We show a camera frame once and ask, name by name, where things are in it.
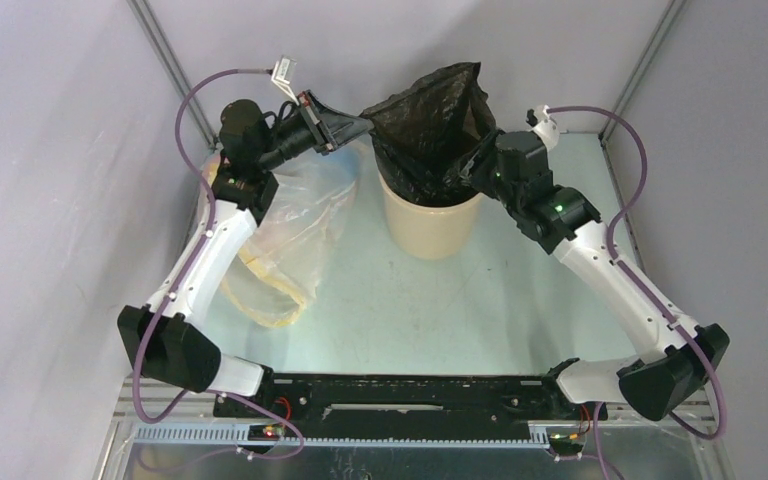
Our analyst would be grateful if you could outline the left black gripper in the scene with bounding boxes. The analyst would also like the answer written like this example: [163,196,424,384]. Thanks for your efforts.
[257,91,374,172]

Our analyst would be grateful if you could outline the black trash bag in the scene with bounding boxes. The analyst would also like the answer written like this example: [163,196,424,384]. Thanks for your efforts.
[361,62,497,208]

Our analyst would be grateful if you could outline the clear plastic bag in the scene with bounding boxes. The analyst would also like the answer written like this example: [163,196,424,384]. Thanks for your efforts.
[220,141,373,328]

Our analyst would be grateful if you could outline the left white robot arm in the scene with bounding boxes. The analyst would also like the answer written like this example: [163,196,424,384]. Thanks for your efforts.
[117,90,373,417]

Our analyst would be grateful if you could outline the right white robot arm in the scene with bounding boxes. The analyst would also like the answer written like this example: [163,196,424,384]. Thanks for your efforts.
[459,131,730,421]

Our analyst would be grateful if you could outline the beige plastic trash bin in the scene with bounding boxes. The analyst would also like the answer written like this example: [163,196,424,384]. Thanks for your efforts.
[378,174,485,260]

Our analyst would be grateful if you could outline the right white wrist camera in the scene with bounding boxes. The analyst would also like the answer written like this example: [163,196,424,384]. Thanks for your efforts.
[526,105,560,151]

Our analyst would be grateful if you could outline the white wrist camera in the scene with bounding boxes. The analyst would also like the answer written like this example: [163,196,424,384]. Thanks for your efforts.
[526,105,560,151]
[271,55,298,104]

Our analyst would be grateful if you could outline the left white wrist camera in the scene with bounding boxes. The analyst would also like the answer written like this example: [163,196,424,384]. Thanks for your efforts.
[271,55,298,104]

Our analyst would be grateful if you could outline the left aluminium frame post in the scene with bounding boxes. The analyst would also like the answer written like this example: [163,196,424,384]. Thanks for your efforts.
[126,0,217,149]

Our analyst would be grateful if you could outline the aluminium frame post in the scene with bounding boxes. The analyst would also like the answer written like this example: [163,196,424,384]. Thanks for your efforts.
[126,0,217,149]
[612,0,689,117]

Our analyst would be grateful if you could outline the right aluminium frame post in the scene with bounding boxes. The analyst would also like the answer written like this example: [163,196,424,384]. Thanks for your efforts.
[612,0,689,117]

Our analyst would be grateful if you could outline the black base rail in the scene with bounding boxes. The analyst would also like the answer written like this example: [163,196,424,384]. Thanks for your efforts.
[252,373,608,444]

